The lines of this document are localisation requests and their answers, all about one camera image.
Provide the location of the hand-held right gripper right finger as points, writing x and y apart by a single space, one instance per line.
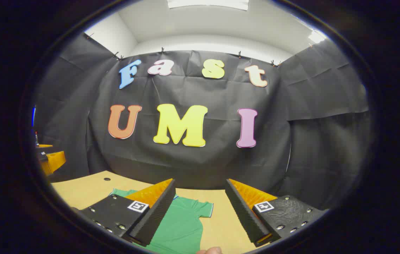
244 215

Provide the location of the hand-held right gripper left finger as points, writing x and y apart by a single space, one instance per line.
154 218

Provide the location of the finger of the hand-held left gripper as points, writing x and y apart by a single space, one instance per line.
55 162
45 145

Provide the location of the green T-shirt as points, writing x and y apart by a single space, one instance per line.
182 225

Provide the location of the red capped bottle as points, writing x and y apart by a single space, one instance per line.
36 138

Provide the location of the black backdrop cloth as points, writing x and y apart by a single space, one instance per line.
203 165

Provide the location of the row of black cloth clips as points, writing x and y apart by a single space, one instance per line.
162 49

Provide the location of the ceiling light panel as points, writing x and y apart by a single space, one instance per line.
317 37
207 4

